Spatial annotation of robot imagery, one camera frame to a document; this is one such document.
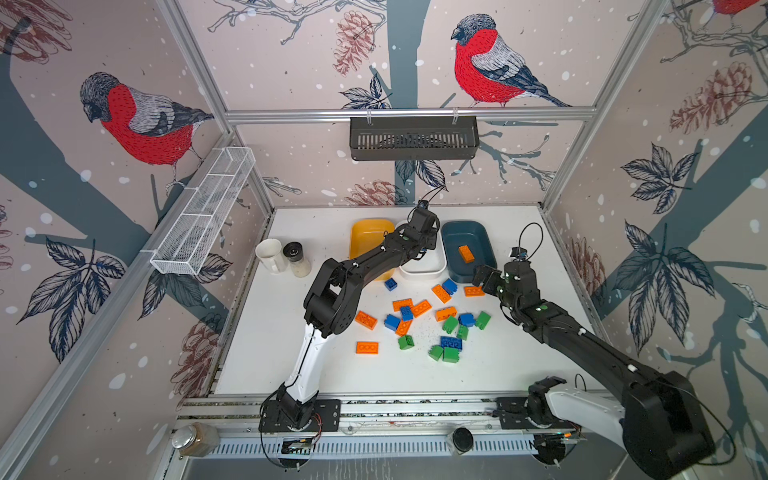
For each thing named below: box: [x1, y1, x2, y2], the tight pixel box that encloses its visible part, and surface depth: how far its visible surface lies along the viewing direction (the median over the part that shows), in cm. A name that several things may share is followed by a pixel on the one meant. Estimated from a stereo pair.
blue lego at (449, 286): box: [442, 278, 458, 295], surface depth 98 cm
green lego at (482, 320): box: [475, 311, 491, 330], surface depth 90 cm
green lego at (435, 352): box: [428, 345, 444, 361], surface depth 85 cm
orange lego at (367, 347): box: [355, 341, 379, 355], surface depth 86 cm
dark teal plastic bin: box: [442, 220, 497, 283], surface depth 109 cm
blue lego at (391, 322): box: [383, 314, 401, 332], surface depth 90 cm
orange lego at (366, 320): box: [355, 310, 378, 331], surface depth 92 cm
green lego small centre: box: [456, 325, 469, 341], surface depth 88 cm
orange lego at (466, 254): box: [458, 244, 475, 264], surface depth 106 cm
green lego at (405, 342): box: [398, 335, 415, 350], surface depth 86 cm
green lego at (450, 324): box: [442, 316, 459, 334], surface depth 91 cm
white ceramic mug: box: [255, 238, 289, 275], surface depth 97 cm
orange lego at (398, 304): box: [392, 298, 413, 313], surface depth 95 cm
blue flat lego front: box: [440, 336, 463, 351], surface depth 87 cm
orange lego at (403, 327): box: [395, 320, 413, 337], surface depth 90 cm
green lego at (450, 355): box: [442, 347, 459, 363], surface depth 84 cm
